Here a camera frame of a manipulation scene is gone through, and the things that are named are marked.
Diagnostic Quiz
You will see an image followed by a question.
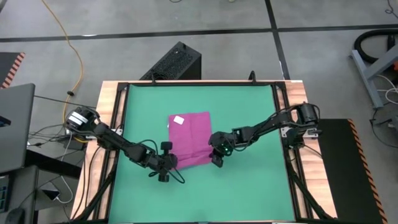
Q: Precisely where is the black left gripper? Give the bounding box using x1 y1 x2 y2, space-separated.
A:
146 141 180 184

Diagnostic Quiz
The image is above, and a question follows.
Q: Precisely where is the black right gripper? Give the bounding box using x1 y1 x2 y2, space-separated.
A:
208 129 242 169

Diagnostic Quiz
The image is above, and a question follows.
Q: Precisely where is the magenta cloth towel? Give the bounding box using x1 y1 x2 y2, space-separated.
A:
167 111 214 170

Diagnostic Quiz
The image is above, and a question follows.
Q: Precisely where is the green table mat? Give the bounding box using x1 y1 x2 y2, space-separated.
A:
109 84 297 223

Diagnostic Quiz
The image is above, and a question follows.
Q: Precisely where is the black computer tower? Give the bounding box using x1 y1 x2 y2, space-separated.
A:
139 41 202 81

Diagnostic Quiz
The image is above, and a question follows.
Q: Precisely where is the smartphone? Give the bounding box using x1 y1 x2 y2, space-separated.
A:
42 188 62 202

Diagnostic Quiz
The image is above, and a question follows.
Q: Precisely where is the large black orange-striped floor mat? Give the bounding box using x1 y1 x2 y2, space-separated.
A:
317 118 389 224

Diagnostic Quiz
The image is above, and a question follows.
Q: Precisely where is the grey side desk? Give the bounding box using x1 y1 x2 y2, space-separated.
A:
0 164 40 224

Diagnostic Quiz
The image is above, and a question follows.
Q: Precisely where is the grey laptop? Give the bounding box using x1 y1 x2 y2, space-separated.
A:
0 83 36 174

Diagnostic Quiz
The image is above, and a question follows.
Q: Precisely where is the black computer mouse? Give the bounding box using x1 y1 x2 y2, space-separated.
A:
4 207 25 224

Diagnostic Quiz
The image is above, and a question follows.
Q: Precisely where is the grey metal stand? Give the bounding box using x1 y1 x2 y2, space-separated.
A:
349 43 398 109

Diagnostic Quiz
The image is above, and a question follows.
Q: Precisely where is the device with blue keys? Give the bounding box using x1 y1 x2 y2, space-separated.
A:
0 175 12 213

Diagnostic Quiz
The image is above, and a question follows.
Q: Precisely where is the small black orange-striped floor mat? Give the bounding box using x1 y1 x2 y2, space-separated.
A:
0 52 25 90

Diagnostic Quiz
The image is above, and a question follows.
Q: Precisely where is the black metal table frame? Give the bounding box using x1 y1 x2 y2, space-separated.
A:
70 80 338 224

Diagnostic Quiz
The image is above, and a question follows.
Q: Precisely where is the yellow extension cable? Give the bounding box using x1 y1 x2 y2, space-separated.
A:
42 0 84 122

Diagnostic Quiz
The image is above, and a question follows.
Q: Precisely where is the black hose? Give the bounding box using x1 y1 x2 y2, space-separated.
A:
354 29 398 65

